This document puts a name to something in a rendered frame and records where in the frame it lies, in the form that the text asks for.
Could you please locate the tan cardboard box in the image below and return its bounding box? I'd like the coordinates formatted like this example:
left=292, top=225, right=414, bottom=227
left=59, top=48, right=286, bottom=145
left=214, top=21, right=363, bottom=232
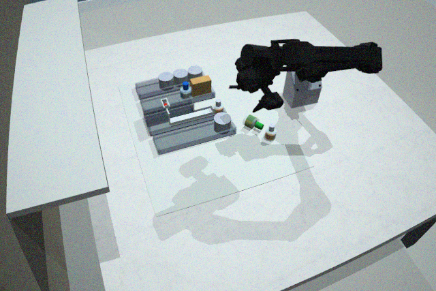
left=190, top=75, right=211, bottom=97

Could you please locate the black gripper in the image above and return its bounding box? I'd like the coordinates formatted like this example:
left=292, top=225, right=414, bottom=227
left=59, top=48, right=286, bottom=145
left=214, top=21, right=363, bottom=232
left=235, top=57, right=284, bottom=112

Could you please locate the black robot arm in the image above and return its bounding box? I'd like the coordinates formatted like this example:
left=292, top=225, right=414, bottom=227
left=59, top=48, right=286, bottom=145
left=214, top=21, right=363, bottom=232
left=236, top=39, right=382, bottom=93

